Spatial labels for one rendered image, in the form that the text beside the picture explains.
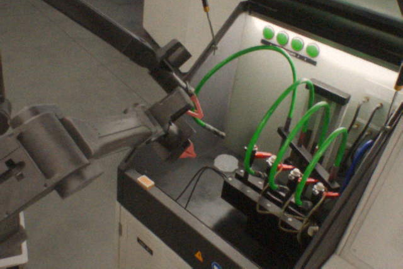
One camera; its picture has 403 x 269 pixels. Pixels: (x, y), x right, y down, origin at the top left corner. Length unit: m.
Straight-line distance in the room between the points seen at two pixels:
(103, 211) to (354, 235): 1.72
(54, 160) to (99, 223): 2.09
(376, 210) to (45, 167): 0.90
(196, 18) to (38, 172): 3.56
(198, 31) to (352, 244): 3.09
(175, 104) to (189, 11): 3.07
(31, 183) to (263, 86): 1.20
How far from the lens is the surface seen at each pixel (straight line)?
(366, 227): 1.21
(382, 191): 1.17
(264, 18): 1.47
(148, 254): 1.54
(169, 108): 0.88
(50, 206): 2.69
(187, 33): 3.99
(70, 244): 2.48
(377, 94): 1.37
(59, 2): 1.08
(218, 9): 4.05
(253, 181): 1.41
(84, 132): 0.54
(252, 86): 1.60
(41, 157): 0.49
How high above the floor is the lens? 1.86
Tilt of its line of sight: 31 degrees down
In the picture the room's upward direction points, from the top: 8 degrees clockwise
